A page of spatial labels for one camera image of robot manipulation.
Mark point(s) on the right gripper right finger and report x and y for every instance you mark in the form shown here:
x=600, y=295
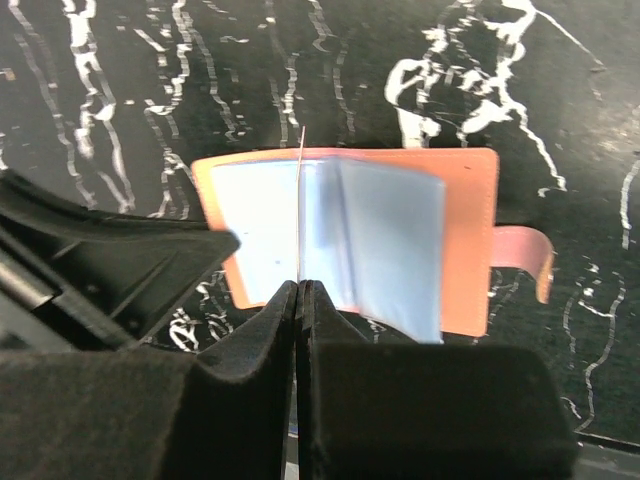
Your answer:
x=421, y=411

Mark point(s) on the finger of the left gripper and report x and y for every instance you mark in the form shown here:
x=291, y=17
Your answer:
x=79, y=279

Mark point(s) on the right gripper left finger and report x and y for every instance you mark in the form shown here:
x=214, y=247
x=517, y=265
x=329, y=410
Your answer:
x=149, y=414

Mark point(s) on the pink leather card holder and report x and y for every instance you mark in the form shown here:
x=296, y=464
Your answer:
x=404, y=237

